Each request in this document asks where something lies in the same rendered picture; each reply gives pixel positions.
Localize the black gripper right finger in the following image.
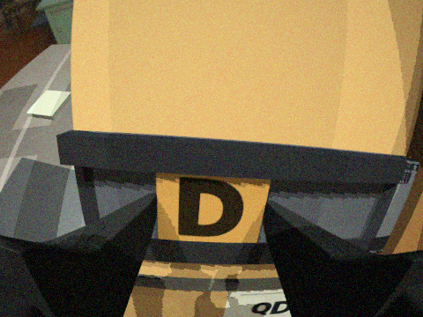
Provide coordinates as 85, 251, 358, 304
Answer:
262, 201, 423, 317

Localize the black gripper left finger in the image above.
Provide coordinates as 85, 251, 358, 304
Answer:
0, 193, 158, 317

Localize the tan tile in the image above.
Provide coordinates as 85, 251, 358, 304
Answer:
156, 173, 271, 243

